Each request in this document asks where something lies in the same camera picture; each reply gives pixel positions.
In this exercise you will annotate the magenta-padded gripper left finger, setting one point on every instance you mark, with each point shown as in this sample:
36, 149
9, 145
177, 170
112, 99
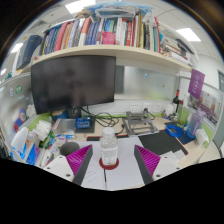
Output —
60, 166

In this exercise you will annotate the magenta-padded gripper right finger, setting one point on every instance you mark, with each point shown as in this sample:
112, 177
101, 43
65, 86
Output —
166, 166

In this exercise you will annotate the clear plastic water bottle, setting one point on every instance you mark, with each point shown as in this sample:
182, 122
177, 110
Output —
109, 148

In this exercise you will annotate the grey paper cup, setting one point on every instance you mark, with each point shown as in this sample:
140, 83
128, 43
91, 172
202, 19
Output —
68, 148

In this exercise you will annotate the black desk mat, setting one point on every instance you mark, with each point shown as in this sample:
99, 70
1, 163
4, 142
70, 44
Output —
160, 141

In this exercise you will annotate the blue tissue box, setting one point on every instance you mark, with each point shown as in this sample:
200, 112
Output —
32, 154

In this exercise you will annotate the clear plastic box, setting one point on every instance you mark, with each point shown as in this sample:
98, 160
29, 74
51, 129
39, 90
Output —
65, 126

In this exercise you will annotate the pile of white tissues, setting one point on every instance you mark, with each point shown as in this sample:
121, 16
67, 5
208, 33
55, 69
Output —
42, 129

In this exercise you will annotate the flat round red coaster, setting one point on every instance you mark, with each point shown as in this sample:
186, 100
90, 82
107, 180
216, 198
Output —
102, 166

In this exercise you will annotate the white paper sheets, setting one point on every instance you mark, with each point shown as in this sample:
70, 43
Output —
123, 170

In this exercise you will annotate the silver metal laptop stand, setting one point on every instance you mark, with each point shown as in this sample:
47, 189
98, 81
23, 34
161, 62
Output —
140, 126

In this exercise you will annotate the blue snack pack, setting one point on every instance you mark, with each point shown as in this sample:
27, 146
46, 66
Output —
83, 122

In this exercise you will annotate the blue purple drink bottle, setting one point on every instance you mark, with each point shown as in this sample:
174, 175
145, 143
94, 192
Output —
194, 125

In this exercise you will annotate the white jar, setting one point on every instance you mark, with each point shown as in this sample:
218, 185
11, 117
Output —
170, 110

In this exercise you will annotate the dark wine bottle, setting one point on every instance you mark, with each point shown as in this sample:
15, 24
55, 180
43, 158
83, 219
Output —
176, 101

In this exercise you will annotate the black computer monitor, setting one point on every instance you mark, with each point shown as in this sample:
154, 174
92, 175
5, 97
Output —
73, 83

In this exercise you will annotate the purple hanging banner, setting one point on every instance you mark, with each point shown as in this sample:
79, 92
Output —
196, 83

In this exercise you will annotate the white wall power outlet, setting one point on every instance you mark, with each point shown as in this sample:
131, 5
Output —
147, 107
134, 107
158, 107

